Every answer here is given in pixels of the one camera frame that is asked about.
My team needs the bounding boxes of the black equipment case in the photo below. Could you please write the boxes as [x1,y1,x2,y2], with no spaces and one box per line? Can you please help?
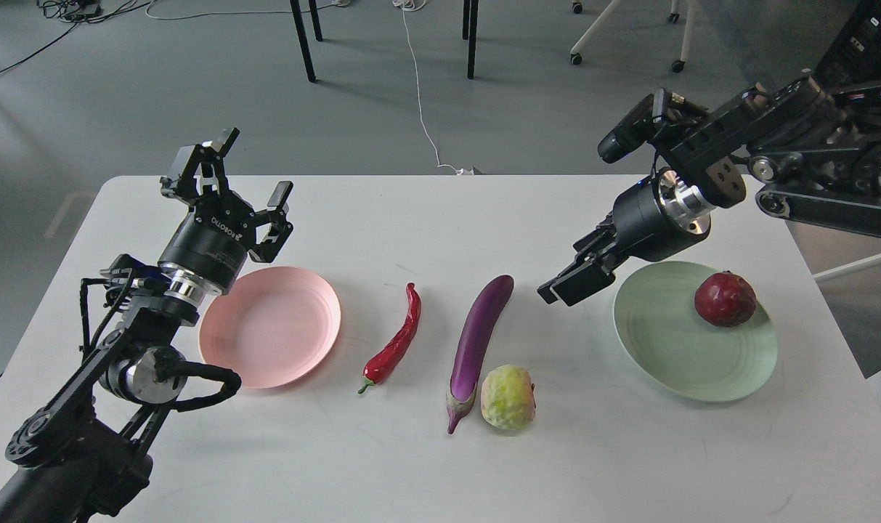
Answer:
[814,1,881,87]

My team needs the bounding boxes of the black table leg right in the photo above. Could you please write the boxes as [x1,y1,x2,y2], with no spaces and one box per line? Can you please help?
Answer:
[461,0,478,80]

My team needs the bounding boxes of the red chili pepper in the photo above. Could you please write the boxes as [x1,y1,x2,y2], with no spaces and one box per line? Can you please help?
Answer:
[357,283,421,394]

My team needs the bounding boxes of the white floor cable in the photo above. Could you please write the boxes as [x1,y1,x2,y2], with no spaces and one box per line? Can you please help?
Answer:
[392,0,476,176]

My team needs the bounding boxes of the black table leg left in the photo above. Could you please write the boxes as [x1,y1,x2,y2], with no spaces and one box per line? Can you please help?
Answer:
[288,0,323,84]

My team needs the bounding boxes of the pink plate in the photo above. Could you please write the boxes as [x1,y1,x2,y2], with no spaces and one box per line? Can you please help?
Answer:
[198,266,341,389]

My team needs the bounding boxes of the black table leg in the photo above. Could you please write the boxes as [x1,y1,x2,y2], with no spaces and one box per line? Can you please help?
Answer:
[288,0,323,84]
[461,0,478,80]

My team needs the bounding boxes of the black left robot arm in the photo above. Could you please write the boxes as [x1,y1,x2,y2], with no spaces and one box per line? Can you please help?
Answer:
[0,128,293,522]

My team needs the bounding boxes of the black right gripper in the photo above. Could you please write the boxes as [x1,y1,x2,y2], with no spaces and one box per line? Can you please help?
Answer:
[537,169,712,306]

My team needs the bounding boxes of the white office chair base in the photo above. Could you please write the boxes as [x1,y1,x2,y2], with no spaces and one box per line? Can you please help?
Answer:
[569,1,699,74]

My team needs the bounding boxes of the green plate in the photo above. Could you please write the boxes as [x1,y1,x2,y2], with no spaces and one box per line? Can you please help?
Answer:
[612,261,779,403]

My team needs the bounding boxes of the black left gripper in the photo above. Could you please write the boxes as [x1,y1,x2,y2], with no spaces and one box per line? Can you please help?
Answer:
[158,128,294,294]

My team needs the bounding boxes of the black floor cables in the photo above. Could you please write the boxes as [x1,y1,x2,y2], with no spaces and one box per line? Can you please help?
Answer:
[0,0,158,86]

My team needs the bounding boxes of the yellow green custard apple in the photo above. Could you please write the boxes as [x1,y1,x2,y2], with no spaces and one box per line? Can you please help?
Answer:
[480,365,536,431]

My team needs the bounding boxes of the dark red pomegranate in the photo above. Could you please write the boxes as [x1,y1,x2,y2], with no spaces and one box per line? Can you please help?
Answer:
[693,271,758,328]

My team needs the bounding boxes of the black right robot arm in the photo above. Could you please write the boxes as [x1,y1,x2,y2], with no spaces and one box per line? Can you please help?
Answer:
[537,76,881,306]

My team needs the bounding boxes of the purple eggplant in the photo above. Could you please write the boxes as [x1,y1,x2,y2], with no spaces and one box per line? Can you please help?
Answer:
[444,275,514,435]

